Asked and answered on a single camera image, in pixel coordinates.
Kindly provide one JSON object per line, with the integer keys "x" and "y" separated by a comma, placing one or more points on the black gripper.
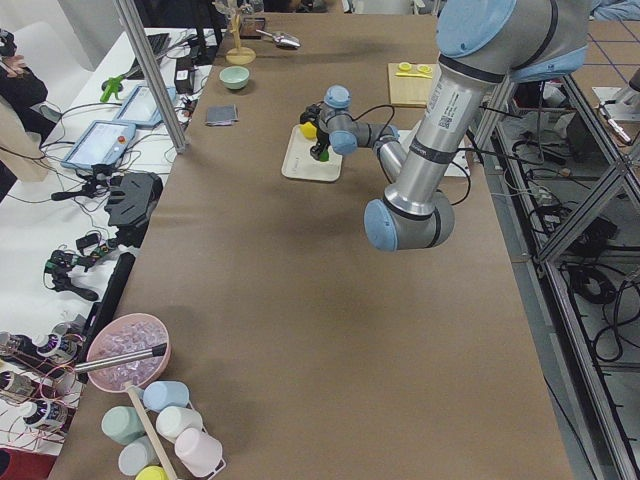
{"x": 321, "y": 142}

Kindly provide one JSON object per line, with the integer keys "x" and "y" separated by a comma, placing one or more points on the yellow lemon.
{"x": 309, "y": 131}

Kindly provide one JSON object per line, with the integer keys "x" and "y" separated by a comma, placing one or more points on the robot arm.
{"x": 480, "y": 43}

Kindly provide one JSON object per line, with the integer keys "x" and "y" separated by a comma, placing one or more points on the white rabbit tray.
{"x": 298, "y": 164}

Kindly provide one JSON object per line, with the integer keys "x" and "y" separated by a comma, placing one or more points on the black tray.
{"x": 250, "y": 28}

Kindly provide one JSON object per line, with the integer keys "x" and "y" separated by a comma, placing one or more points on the wooden cutting board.
{"x": 409, "y": 92}

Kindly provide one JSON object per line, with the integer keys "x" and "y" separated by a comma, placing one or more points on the yellow plastic knife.
{"x": 412, "y": 75}

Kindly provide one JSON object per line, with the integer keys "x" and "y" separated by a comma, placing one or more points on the grey folded cloth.
{"x": 224, "y": 115}

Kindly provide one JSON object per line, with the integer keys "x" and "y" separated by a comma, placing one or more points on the mint green bowl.
{"x": 234, "y": 77}

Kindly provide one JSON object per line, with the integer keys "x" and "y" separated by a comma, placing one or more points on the wooden mug tree stand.
{"x": 231, "y": 46}

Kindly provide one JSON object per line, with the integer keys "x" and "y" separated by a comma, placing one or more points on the teach pendant far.
{"x": 140, "y": 108}

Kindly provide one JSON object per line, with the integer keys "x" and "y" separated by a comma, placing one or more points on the teach pendant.
{"x": 140, "y": 108}
{"x": 102, "y": 143}

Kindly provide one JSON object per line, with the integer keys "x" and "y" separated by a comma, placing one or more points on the teach pendant near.
{"x": 102, "y": 143}

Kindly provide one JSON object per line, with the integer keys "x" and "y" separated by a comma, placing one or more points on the metal tongs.
{"x": 156, "y": 351}

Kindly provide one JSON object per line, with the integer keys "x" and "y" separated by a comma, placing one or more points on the pink bowl with ice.
{"x": 131, "y": 333}

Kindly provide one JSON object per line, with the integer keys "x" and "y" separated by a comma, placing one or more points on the pastel cup rack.
{"x": 168, "y": 417}

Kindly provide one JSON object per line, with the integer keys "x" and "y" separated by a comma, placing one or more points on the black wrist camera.
{"x": 312, "y": 114}

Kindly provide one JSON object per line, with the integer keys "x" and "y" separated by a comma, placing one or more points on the aluminium frame post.
{"x": 134, "y": 29}

